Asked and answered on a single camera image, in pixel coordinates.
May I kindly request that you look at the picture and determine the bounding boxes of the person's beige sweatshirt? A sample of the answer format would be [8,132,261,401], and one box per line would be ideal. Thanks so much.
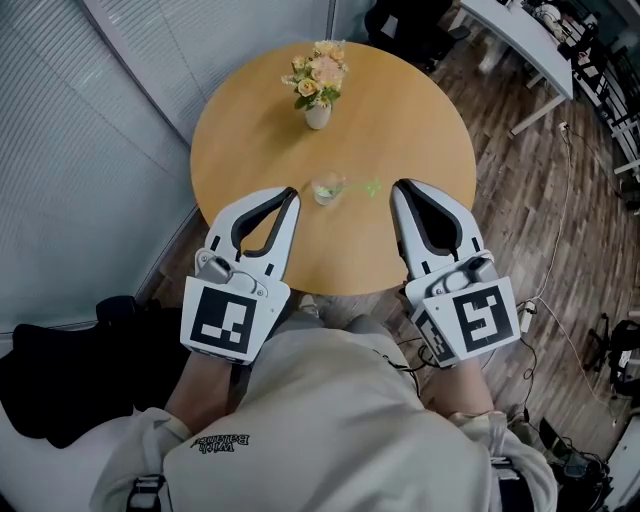
[88,312,559,512]

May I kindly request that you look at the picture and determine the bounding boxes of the white power strip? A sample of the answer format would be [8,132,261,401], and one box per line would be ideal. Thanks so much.
[517,299,537,335]

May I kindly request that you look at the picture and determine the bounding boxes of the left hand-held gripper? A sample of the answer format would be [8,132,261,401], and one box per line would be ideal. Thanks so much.
[179,186,302,369]

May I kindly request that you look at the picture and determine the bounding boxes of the black harness strap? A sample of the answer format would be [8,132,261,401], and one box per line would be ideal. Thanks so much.
[125,473,167,512]
[490,455,535,512]

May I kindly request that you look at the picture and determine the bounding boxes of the white cable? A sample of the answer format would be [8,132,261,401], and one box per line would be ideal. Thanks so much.
[532,121,619,414]

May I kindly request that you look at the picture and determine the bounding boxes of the black cable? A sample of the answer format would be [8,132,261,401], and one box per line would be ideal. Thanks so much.
[517,337,540,434]

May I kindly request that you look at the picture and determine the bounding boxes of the black office chair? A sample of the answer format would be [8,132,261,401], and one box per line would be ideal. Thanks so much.
[363,0,472,74]

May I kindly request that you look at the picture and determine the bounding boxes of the pale flower bouquet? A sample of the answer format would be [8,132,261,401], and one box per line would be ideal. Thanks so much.
[280,39,350,111]

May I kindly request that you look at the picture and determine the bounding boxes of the white desk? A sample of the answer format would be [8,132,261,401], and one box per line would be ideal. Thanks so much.
[457,0,575,140]

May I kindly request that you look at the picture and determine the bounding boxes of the white vase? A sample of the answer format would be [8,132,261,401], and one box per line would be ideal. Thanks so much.
[304,102,333,131]

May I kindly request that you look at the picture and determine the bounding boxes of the black bag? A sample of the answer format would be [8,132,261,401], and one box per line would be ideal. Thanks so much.
[0,294,194,450]

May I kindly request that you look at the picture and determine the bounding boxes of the green star stick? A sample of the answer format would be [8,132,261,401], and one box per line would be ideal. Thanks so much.
[322,177,384,198]

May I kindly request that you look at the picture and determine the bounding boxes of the clear glass cup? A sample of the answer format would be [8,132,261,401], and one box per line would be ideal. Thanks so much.
[310,170,348,207]

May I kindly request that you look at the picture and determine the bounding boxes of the person's left forearm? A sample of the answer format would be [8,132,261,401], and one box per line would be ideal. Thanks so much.
[163,348,253,437]

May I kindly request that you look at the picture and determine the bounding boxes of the person's right forearm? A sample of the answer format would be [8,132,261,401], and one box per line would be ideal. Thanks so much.
[423,357,503,427]

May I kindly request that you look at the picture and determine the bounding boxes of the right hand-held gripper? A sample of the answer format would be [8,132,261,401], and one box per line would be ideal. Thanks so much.
[389,178,522,370]

